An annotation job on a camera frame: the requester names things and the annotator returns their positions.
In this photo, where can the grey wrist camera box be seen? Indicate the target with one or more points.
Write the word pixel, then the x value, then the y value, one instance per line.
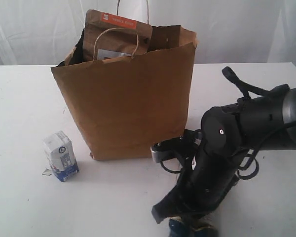
pixel 162 152

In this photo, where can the white curtain backdrop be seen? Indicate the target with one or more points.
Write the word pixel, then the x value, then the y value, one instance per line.
pixel 229 31

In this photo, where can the brown kraft pouch orange label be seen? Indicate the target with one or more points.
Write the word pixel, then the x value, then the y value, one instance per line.
pixel 107 36

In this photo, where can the brown paper bag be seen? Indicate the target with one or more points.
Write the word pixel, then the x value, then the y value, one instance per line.
pixel 124 105

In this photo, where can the dark blue biscuit packet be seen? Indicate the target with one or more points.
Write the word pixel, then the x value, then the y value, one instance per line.
pixel 203 227

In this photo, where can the small torn paper scrap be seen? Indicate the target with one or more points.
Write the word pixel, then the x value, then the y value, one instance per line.
pixel 47 172

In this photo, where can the small white carton box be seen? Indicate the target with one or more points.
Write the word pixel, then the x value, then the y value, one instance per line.
pixel 59 151

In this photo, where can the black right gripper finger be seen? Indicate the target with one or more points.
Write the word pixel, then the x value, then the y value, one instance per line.
pixel 170 206

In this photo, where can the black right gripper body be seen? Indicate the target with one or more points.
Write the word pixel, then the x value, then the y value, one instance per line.
pixel 203 183

